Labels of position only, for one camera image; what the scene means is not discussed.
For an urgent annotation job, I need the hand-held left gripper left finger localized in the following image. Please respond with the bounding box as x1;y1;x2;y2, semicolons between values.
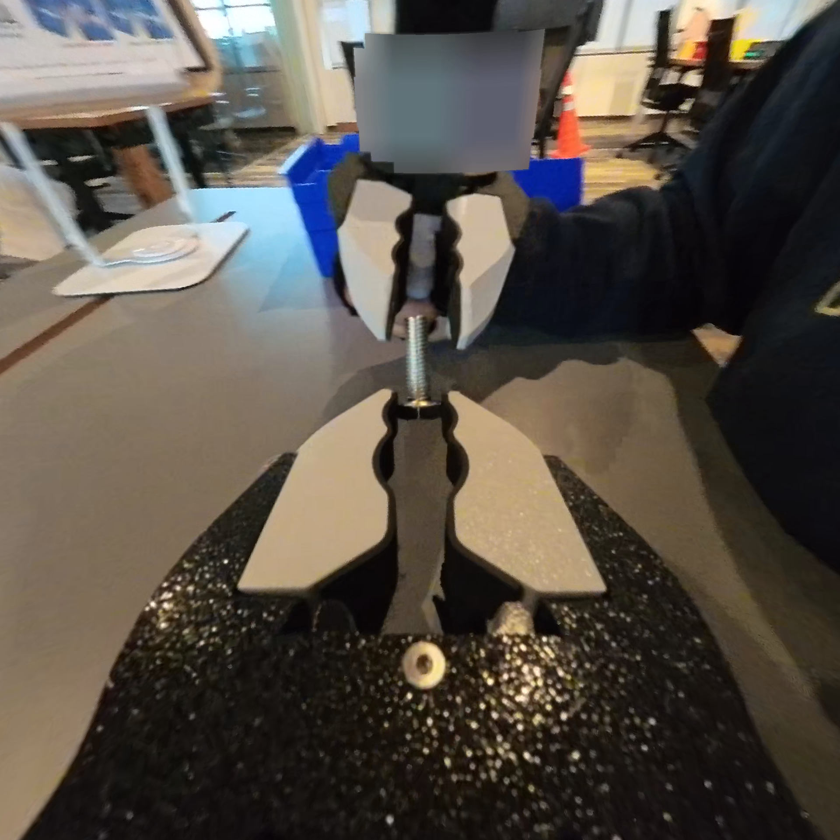
236;388;400;634

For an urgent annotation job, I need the white document stand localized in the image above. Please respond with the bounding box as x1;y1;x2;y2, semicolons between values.
0;105;252;298

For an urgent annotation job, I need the silver bolt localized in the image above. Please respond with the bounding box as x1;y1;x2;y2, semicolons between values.
402;315;439;421

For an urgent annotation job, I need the printed instruction sheet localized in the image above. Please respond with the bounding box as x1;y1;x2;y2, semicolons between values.
0;0;206;83

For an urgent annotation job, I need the person's right hand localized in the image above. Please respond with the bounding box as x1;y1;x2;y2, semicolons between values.
394;298;432;340

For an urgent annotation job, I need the blue plastic bin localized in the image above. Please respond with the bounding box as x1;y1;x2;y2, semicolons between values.
281;134;585;280

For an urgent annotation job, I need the person's right forearm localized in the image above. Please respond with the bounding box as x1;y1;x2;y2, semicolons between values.
497;185;756;345

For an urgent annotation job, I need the white paper sheet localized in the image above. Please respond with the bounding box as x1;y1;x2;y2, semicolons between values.
0;164;74;263

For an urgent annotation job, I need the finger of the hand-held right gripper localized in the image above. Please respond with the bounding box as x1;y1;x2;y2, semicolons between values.
445;193;518;350
336;178;414;343

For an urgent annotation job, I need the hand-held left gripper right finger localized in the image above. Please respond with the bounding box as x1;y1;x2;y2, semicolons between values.
441;390;607;634

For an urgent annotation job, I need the orange traffic cone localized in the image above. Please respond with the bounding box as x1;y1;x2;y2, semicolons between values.
550;71;590;160

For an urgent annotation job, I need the black office chair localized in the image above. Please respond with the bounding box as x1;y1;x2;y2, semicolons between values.
620;10;708;165

